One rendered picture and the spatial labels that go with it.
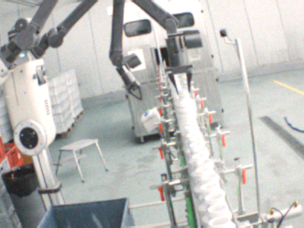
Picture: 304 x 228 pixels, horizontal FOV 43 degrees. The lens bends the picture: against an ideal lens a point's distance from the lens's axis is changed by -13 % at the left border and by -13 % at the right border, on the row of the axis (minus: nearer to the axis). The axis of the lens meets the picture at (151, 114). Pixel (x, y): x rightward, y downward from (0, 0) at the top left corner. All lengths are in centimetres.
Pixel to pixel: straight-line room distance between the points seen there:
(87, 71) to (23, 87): 1027
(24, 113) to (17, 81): 14
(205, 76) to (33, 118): 478
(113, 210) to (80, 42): 1056
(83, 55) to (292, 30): 618
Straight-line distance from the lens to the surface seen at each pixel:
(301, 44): 1256
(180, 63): 150
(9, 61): 160
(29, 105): 174
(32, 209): 353
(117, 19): 205
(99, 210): 157
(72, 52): 1203
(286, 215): 89
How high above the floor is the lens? 147
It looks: 10 degrees down
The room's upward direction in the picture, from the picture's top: 11 degrees counter-clockwise
